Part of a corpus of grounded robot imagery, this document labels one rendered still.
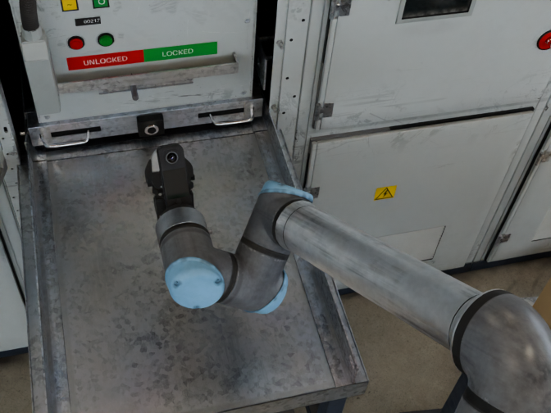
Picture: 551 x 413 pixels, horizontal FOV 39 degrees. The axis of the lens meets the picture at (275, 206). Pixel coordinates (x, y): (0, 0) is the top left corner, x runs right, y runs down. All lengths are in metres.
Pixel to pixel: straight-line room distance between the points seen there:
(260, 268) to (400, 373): 1.26
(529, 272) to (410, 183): 0.80
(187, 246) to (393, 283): 0.39
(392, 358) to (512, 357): 1.63
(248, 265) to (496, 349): 0.54
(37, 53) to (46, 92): 0.09
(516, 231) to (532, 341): 1.72
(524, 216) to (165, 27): 1.39
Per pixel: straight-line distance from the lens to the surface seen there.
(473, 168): 2.25
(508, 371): 0.92
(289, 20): 1.67
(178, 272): 1.26
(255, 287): 1.33
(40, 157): 1.85
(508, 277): 2.81
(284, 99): 1.82
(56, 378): 1.52
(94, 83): 1.69
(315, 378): 1.51
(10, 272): 2.15
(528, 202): 2.52
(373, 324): 2.58
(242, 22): 1.70
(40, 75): 1.58
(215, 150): 1.83
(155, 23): 1.66
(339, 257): 1.15
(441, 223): 2.42
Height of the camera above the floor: 2.20
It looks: 51 degrees down
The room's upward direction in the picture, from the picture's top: 6 degrees clockwise
